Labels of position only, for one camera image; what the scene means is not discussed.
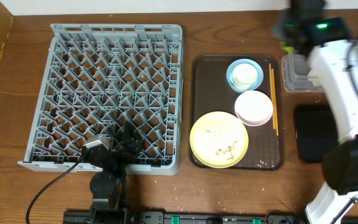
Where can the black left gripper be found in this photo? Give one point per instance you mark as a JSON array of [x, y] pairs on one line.
[[124, 149]]

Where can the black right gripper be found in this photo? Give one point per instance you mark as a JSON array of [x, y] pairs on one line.
[[291, 34]]

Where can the light blue bowl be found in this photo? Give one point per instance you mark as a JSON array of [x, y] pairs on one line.
[[248, 61]]

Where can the white plastic cup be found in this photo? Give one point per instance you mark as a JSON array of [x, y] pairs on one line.
[[244, 76]]

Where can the yellow pandan cake wrapper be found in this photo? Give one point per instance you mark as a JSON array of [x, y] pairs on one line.
[[286, 47]]

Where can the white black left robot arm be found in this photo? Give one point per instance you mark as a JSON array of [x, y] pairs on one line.
[[109, 185]]

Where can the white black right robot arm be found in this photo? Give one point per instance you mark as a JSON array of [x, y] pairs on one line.
[[330, 52]]

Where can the clear plastic waste bin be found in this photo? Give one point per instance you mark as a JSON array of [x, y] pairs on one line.
[[295, 71]]

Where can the black waste bin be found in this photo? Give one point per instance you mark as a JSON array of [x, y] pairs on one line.
[[316, 132]]

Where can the grey plastic dish rack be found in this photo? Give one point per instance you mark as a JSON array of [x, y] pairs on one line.
[[97, 77]]

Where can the wooden chopstick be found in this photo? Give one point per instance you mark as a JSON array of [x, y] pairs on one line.
[[272, 96], [277, 131]]

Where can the pink bowl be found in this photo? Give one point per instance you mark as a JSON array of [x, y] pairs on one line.
[[253, 108]]

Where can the yellow plate with crumbs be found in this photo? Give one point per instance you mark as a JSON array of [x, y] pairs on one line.
[[219, 139]]

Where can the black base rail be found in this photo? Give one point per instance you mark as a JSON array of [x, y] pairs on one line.
[[79, 217]]

